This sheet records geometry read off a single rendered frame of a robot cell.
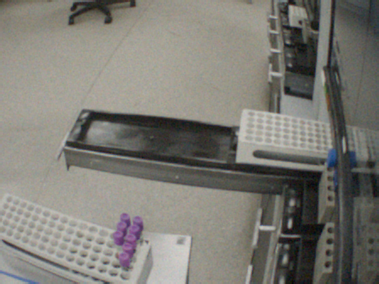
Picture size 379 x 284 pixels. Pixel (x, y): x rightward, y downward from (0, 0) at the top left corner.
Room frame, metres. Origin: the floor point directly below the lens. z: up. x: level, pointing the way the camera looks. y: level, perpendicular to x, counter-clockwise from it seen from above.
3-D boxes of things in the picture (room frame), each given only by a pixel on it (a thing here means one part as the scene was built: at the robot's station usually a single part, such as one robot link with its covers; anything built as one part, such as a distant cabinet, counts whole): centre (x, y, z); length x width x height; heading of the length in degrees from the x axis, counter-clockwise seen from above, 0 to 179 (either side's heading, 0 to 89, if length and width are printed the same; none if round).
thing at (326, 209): (0.55, -0.25, 0.85); 0.12 x 0.02 x 0.06; 172
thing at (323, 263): (0.40, -0.23, 0.85); 0.12 x 0.02 x 0.06; 171
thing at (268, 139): (0.71, -0.24, 0.83); 0.30 x 0.10 x 0.06; 81
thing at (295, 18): (1.39, -0.48, 0.83); 0.30 x 0.10 x 0.06; 81
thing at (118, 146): (0.74, -0.06, 0.78); 0.73 x 0.14 x 0.09; 81
